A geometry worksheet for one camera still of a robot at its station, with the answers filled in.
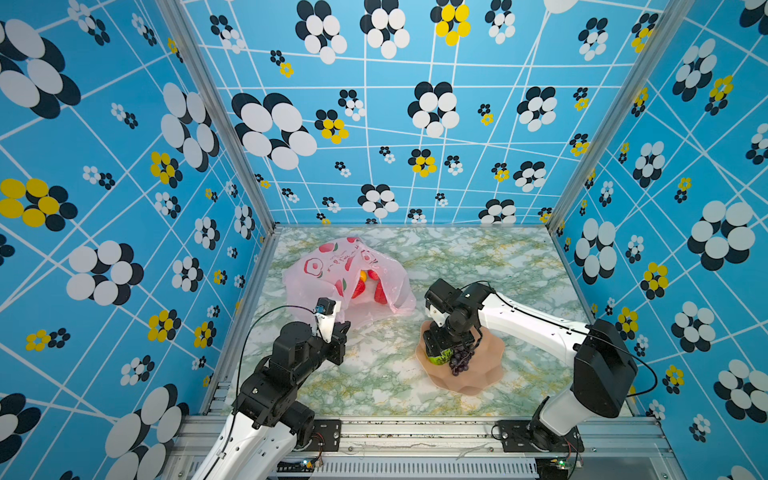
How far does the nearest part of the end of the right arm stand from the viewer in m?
0.70

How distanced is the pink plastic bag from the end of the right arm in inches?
6.7

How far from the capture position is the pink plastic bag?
865mm
